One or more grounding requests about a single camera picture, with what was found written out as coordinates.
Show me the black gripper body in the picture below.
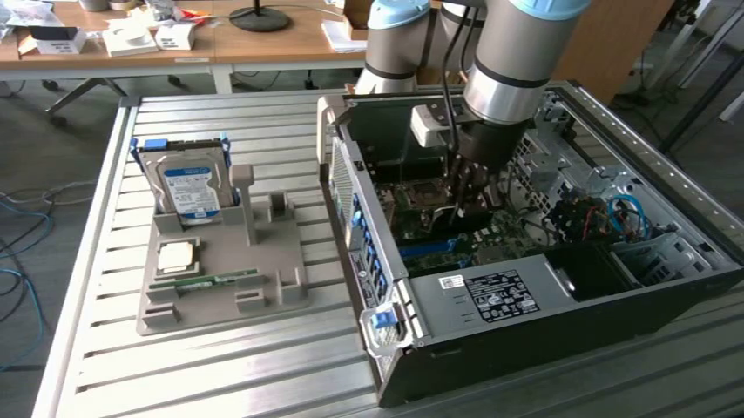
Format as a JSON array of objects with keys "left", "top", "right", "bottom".
[{"left": 454, "top": 119, "right": 529, "bottom": 171}]

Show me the black graphics card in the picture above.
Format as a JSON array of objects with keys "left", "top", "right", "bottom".
[{"left": 393, "top": 204, "right": 496, "bottom": 240}]

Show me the CPU socket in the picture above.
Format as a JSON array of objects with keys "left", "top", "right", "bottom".
[{"left": 398, "top": 179, "right": 453, "bottom": 209}]

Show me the green motherboard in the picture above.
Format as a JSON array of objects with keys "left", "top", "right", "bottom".
[{"left": 371, "top": 160, "right": 545, "bottom": 278}]

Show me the perforated silver disk bay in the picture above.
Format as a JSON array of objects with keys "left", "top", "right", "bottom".
[{"left": 510, "top": 128, "right": 588, "bottom": 210}]

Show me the long blue expansion slot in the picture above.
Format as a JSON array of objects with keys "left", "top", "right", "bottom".
[{"left": 399, "top": 239, "right": 458, "bottom": 259}]

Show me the grey power supply unit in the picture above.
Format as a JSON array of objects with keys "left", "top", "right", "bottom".
[{"left": 409, "top": 254, "right": 577, "bottom": 339}]

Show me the wooden cabinet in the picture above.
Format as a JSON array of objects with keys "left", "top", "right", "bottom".
[{"left": 552, "top": 0, "right": 679, "bottom": 105}]

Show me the blue case latch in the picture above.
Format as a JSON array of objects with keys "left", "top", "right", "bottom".
[{"left": 371, "top": 307, "right": 399, "bottom": 330}]

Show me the silver disk bay with rails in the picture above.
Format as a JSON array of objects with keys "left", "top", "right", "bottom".
[{"left": 609, "top": 233, "right": 713, "bottom": 288}]

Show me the white paper stack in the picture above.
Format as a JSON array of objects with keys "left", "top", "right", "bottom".
[{"left": 321, "top": 19, "right": 369, "bottom": 53}]

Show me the open black PC case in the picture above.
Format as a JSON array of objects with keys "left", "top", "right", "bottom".
[{"left": 317, "top": 79, "right": 744, "bottom": 409}]

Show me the brown cardboard box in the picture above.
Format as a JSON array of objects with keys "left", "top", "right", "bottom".
[{"left": 342, "top": 0, "right": 373, "bottom": 30}]

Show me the grey parts rack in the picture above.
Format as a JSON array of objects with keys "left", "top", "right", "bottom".
[{"left": 134, "top": 164, "right": 310, "bottom": 337}]

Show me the wooden desk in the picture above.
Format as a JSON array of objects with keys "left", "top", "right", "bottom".
[
  {"left": 0, "top": 0, "right": 216, "bottom": 127},
  {"left": 211, "top": 0, "right": 484, "bottom": 95}
]

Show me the hard disk with blue carrier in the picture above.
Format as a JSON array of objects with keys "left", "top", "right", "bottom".
[{"left": 127, "top": 138, "right": 239, "bottom": 227}]

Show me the black lamp base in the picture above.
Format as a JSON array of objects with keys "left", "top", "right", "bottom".
[{"left": 228, "top": 0, "right": 291, "bottom": 33}]

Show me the green RAM stick with label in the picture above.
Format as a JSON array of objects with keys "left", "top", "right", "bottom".
[{"left": 148, "top": 269, "right": 260, "bottom": 292}]

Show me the silver CPU chip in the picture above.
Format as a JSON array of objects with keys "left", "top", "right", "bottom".
[{"left": 155, "top": 242, "right": 196, "bottom": 274}]

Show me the small white labelled box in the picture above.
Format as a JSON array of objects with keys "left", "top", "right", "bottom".
[{"left": 155, "top": 24, "right": 198, "bottom": 51}]

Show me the white tape roll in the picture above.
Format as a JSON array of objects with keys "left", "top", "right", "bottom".
[{"left": 119, "top": 28, "right": 152, "bottom": 47}]

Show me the flat white box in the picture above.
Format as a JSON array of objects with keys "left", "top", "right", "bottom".
[{"left": 103, "top": 26, "right": 159, "bottom": 57}]

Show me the white box with black top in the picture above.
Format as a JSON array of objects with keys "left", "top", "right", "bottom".
[{"left": 25, "top": 25, "right": 88, "bottom": 56}]

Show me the clear plastic bag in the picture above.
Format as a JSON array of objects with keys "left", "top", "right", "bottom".
[{"left": 0, "top": 0, "right": 65, "bottom": 28}]

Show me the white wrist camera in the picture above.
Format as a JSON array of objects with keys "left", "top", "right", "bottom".
[{"left": 409, "top": 105, "right": 461, "bottom": 148}]

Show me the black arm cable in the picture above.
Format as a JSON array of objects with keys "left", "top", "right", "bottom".
[{"left": 439, "top": 0, "right": 489, "bottom": 156}]

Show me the black wire bundle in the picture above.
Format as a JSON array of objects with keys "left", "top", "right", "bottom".
[{"left": 545, "top": 198, "right": 612, "bottom": 245}]

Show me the red wire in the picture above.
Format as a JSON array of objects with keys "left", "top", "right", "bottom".
[{"left": 586, "top": 206, "right": 612, "bottom": 236}]

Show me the blue wire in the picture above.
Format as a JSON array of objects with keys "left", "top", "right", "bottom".
[{"left": 606, "top": 194, "right": 651, "bottom": 240}]

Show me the grey floor cable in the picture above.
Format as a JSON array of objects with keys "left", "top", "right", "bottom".
[{"left": 0, "top": 180, "right": 98, "bottom": 206}]

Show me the blue floor cable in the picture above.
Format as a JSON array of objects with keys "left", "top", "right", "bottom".
[{"left": 0, "top": 193, "right": 57, "bottom": 374}]

